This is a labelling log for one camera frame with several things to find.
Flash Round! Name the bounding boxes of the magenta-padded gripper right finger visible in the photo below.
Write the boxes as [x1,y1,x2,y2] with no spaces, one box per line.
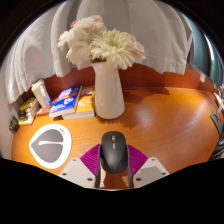
[127,144,170,190]

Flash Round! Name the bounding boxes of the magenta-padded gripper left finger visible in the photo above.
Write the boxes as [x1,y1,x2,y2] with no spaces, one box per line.
[58,143,103,190]

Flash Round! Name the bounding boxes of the black computer mouse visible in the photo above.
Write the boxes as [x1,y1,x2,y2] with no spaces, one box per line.
[99,130,130,174]

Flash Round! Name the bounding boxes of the white and grey mouse pad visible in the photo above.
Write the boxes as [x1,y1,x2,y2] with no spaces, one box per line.
[28,123,73,170]

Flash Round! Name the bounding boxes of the orange book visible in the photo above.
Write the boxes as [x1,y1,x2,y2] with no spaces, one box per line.
[63,87,96,120]

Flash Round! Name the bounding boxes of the red-brown book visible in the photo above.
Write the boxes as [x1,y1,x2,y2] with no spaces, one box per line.
[34,106,53,117]

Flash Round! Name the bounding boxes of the dark-covered book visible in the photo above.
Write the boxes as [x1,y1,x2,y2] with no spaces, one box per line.
[18,104,40,118]
[18,108,40,122]

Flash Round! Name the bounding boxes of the green mug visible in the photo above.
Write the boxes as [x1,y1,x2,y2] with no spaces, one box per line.
[8,114,20,133]

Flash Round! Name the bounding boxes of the white ceramic pitcher vase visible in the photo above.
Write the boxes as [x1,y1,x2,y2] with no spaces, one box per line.
[91,61,126,120]

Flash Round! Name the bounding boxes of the black flat device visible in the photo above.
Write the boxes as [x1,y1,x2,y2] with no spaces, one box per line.
[209,110,224,136]

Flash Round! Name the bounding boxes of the yellow and black book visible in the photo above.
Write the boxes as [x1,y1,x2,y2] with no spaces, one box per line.
[19,96,38,113]

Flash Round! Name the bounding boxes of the beige lidded travel cup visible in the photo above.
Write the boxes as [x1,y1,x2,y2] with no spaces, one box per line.
[30,78,48,109]

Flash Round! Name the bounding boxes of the white curtain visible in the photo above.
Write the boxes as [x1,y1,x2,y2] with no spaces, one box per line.
[1,0,194,104]

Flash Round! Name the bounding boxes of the white flower bouquet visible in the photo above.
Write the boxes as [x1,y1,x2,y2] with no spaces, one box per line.
[57,14,146,71]

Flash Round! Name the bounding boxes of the dark window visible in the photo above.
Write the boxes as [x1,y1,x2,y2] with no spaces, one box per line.
[186,13,224,88]

